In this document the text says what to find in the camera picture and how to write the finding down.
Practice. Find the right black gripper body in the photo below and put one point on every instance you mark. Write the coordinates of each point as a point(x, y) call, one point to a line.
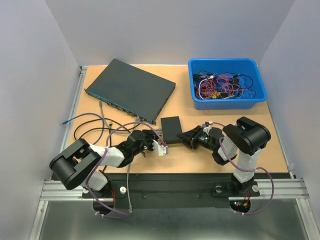
point(203, 140)

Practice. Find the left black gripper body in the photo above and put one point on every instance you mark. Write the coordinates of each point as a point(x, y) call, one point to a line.
point(147, 143)

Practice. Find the small black switch box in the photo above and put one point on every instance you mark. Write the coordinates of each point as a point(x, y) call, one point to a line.
point(171, 127)

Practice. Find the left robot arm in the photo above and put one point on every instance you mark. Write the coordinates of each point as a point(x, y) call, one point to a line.
point(73, 165)

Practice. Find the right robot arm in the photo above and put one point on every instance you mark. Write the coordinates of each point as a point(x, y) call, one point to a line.
point(239, 144)

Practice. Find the blue plastic bin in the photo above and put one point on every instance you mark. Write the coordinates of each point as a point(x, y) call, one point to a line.
point(225, 83)

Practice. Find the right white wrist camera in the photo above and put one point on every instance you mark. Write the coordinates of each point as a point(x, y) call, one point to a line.
point(207, 126)

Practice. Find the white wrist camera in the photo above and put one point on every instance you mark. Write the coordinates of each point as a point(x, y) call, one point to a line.
point(159, 149)
point(207, 126)

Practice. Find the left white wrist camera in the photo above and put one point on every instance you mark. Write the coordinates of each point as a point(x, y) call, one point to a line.
point(159, 149)

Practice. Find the large black network switch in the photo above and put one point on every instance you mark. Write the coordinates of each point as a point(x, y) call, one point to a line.
point(132, 90)

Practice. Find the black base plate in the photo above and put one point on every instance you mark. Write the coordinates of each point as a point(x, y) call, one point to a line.
point(181, 190)

